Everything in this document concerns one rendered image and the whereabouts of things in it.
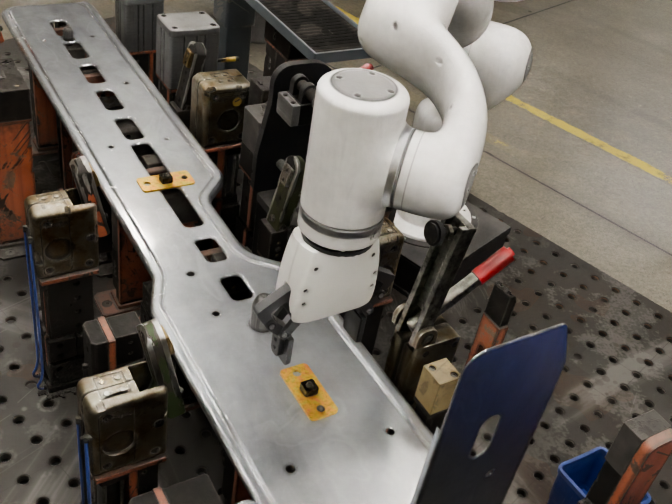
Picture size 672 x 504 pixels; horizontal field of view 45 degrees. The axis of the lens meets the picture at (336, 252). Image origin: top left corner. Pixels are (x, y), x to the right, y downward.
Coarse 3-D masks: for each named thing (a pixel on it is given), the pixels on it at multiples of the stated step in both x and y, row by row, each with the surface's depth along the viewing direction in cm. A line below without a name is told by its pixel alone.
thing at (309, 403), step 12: (288, 372) 98; (300, 372) 99; (312, 372) 99; (288, 384) 97; (300, 384) 96; (300, 396) 96; (312, 396) 96; (324, 396) 96; (312, 408) 94; (324, 408) 95; (336, 408) 95; (312, 420) 93
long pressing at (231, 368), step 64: (64, 64) 152; (128, 64) 155; (128, 192) 123; (192, 192) 125; (192, 256) 113; (256, 256) 115; (192, 320) 103; (320, 320) 107; (192, 384) 96; (256, 384) 96; (384, 384) 99; (256, 448) 89; (320, 448) 90; (384, 448) 92
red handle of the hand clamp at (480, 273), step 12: (504, 252) 100; (480, 264) 100; (492, 264) 99; (504, 264) 100; (468, 276) 100; (480, 276) 99; (492, 276) 100; (456, 288) 100; (468, 288) 99; (444, 300) 99; (456, 300) 99; (420, 312) 99; (408, 324) 99
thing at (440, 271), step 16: (432, 224) 90; (448, 224) 91; (464, 224) 91; (432, 240) 90; (448, 240) 93; (464, 240) 91; (432, 256) 95; (448, 256) 92; (432, 272) 96; (448, 272) 93; (416, 288) 97; (432, 288) 95; (448, 288) 95; (416, 304) 99; (432, 304) 96; (400, 320) 100; (432, 320) 98
